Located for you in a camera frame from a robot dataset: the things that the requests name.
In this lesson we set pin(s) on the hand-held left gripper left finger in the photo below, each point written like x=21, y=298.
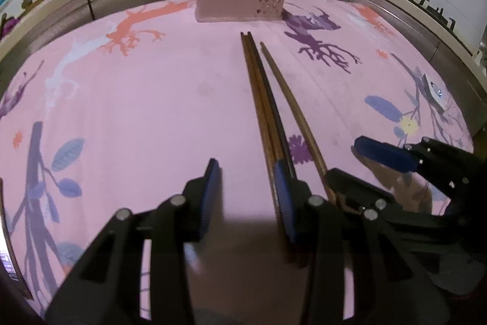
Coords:
x=212, y=195

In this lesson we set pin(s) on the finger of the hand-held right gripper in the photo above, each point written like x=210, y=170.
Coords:
x=384, y=153
x=354, y=186

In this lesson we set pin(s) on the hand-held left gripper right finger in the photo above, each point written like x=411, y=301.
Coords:
x=285, y=199

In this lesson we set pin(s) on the dark wooden chopstick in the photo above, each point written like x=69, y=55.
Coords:
x=280, y=131

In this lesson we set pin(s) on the reddish brown wooden chopstick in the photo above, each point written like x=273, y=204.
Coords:
x=265, y=127

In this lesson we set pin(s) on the light wooden chopstick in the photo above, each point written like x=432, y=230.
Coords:
x=293, y=104

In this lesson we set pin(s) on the pink floral tablecloth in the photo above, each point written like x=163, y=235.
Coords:
x=152, y=100

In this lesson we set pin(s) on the purple object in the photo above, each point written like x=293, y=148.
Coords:
x=7, y=26

